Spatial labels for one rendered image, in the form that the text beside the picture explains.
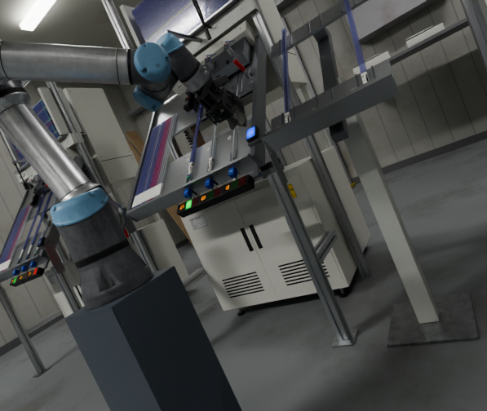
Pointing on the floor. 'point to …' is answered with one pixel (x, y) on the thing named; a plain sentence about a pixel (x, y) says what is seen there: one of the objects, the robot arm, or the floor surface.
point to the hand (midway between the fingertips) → (243, 121)
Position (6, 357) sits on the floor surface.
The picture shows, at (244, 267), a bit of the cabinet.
